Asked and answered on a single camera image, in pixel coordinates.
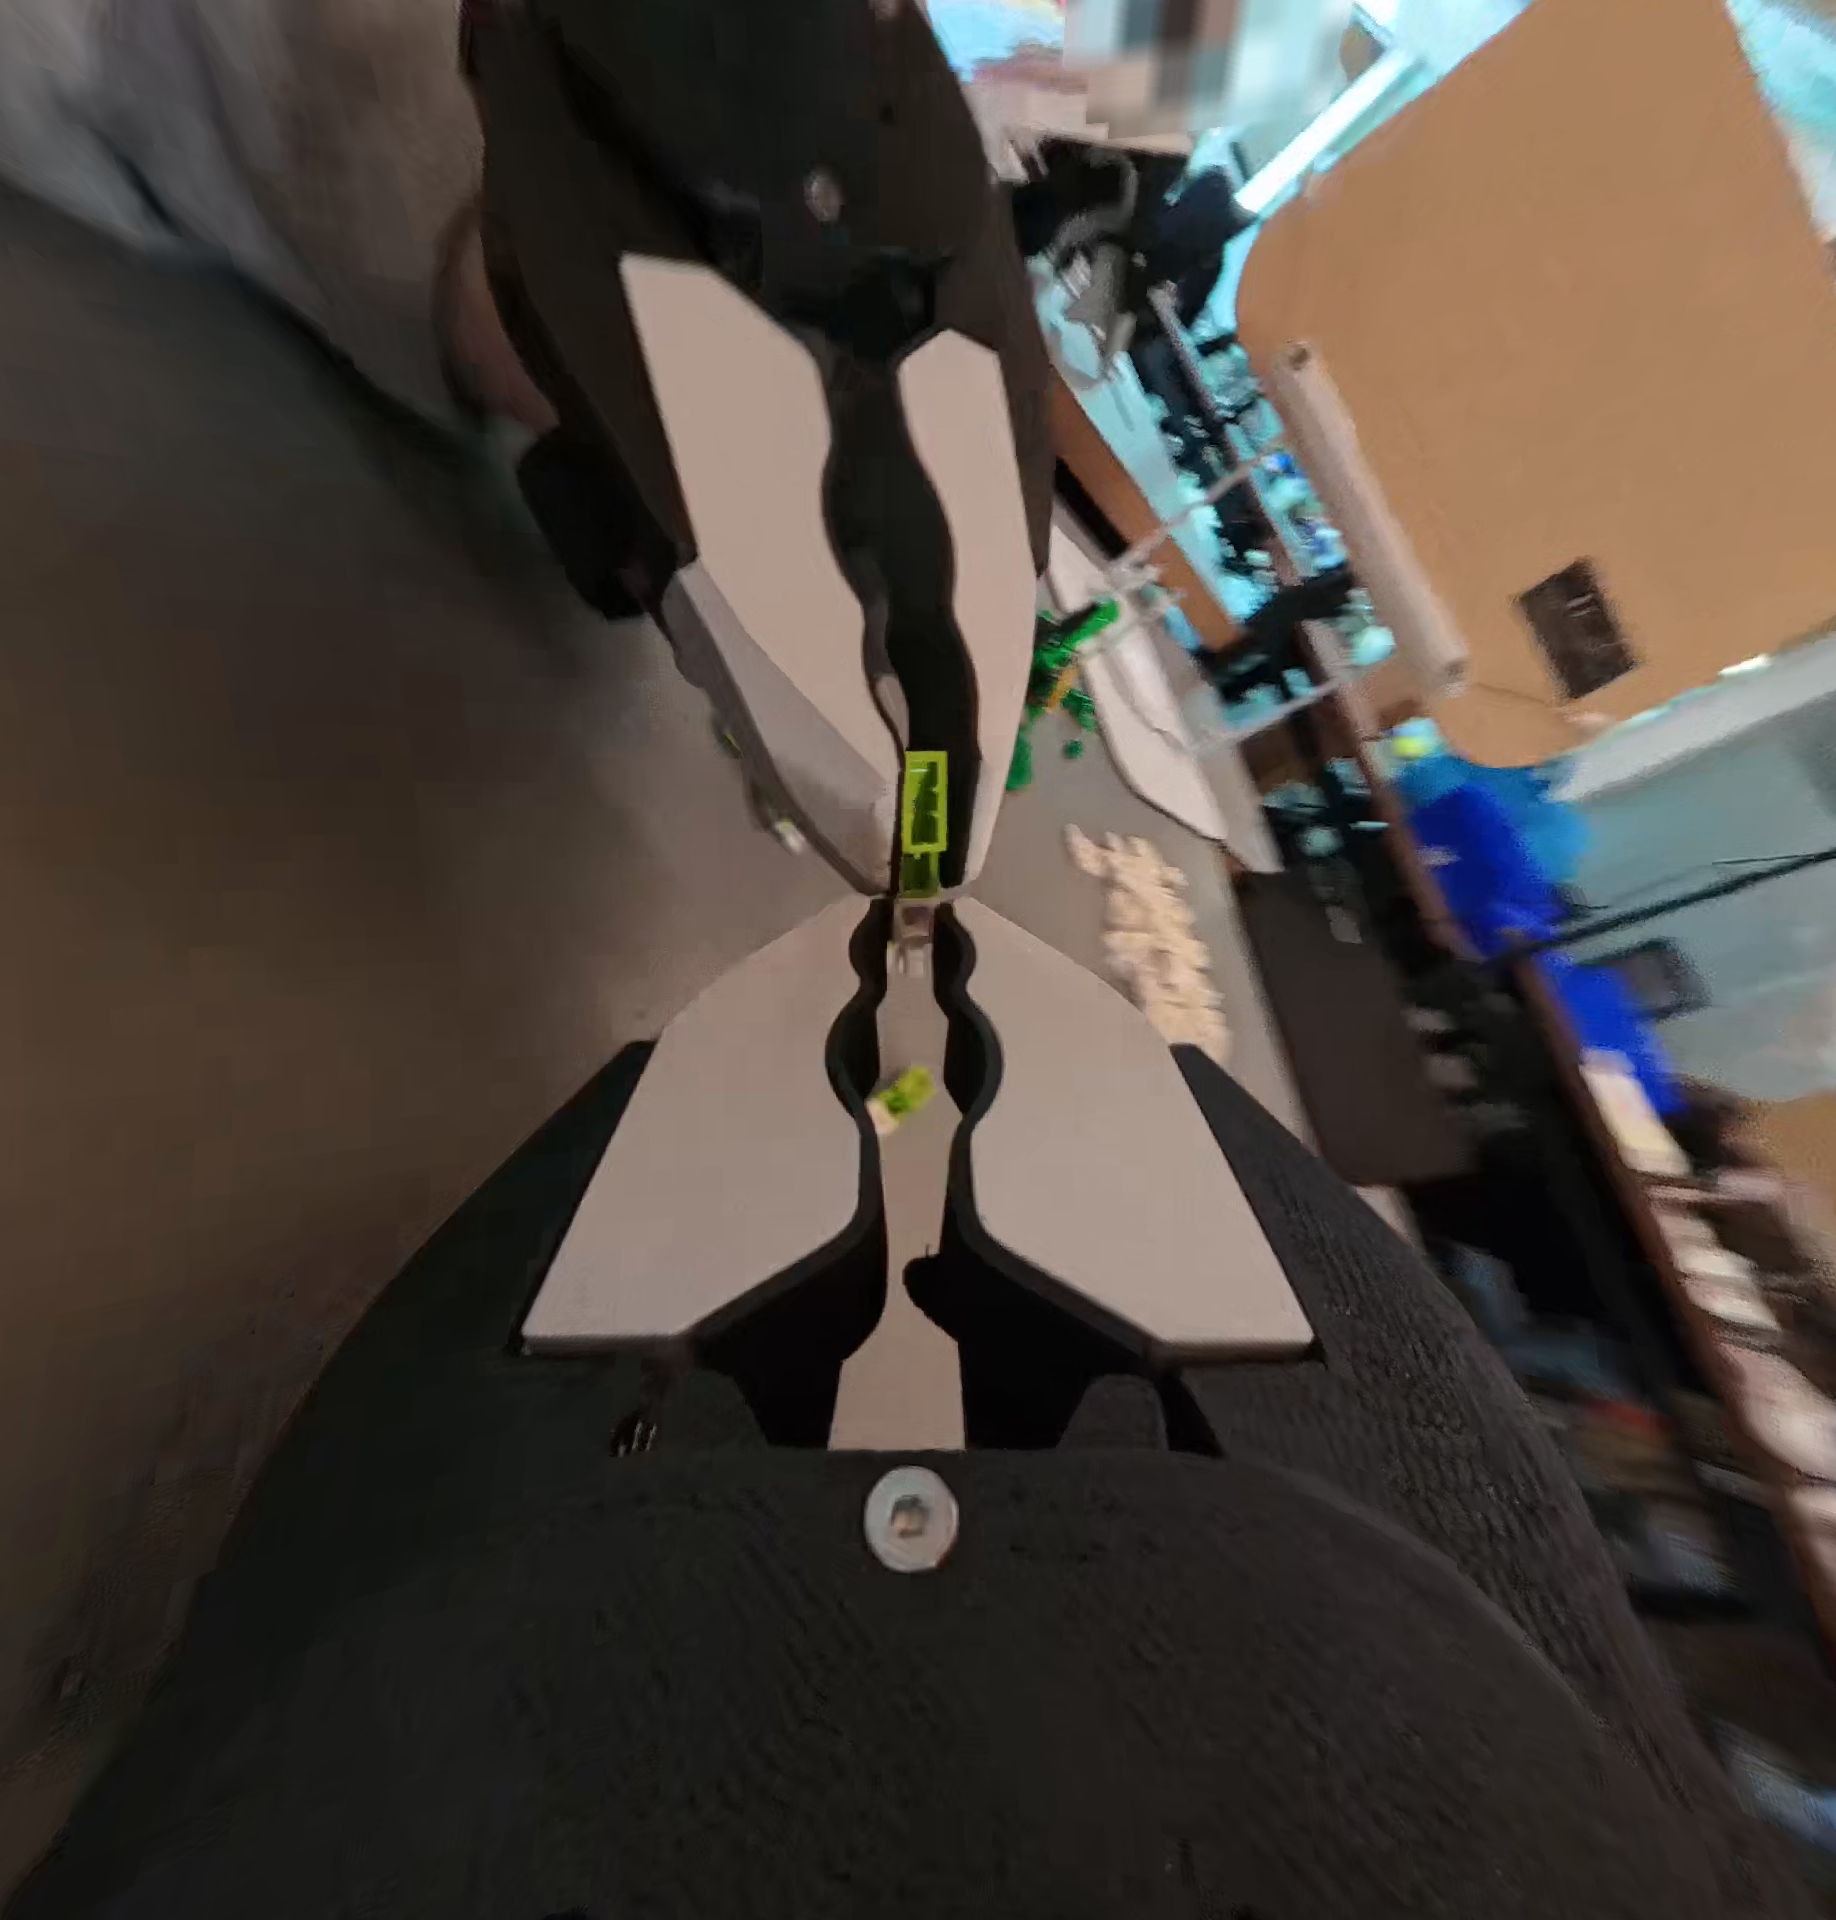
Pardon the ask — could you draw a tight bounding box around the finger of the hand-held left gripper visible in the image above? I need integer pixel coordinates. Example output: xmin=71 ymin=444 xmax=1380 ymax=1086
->
xmin=877 ymin=324 xmax=1043 ymax=889
xmin=617 ymin=253 xmax=911 ymax=897

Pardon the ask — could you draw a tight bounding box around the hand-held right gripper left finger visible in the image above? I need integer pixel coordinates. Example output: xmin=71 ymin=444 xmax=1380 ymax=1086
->
xmin=523 ymin=897 xmax=894 ymax=1448

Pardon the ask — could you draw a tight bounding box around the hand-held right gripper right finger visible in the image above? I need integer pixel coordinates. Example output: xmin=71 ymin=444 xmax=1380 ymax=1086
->
xmin=902 ymin=900 xmax=1320 ymax=1454

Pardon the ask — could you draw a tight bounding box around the lime green toy brick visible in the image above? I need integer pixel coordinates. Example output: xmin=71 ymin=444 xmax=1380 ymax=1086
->
xmin=894 ymin=747 xmax=959 ymax=900

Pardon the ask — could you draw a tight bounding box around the person's left hand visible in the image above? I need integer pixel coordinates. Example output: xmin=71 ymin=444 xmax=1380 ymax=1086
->
xmin=434 ymin=195 xmax=564 ymax=438

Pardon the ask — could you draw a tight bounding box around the heap of green toy bricks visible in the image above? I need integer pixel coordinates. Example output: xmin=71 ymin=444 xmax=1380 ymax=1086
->
xmin=1006 ymin=597 xmax=1124 ymax=793

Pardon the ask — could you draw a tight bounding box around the heap of white toy bricks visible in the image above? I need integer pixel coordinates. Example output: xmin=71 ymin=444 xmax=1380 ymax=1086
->
xmin=1064 ymin=822 xmax=1238 ymax=1053

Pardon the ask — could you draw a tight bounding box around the white paper sheet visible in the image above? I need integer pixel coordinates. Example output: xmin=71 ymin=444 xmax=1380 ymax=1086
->
xmin=1042 ymin=501 xmax=1283 ymax=873

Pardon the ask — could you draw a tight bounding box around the blue bag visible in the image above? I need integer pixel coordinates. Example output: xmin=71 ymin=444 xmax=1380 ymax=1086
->
xmin=1380 ymin=747 xmax=1692 ymax=1119

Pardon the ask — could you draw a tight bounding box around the brown cardboard box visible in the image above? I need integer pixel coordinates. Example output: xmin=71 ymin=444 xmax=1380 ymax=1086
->
xmin=1233 ymin=0 xmax=1836 ymax=769

